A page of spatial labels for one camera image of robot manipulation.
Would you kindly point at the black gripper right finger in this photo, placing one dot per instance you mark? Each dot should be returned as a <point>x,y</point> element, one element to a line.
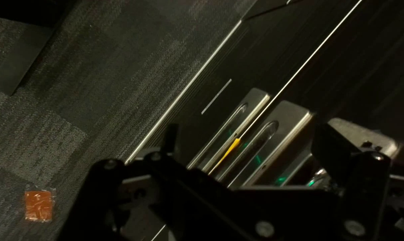
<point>357,191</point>

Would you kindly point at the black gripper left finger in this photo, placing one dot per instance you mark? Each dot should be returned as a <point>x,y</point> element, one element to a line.
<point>166,201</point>

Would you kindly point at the black drawer cabinet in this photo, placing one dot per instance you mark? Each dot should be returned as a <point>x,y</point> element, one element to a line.
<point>273,102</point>

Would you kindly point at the orange floor patch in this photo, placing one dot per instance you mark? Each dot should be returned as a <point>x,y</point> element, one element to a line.
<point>39,205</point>

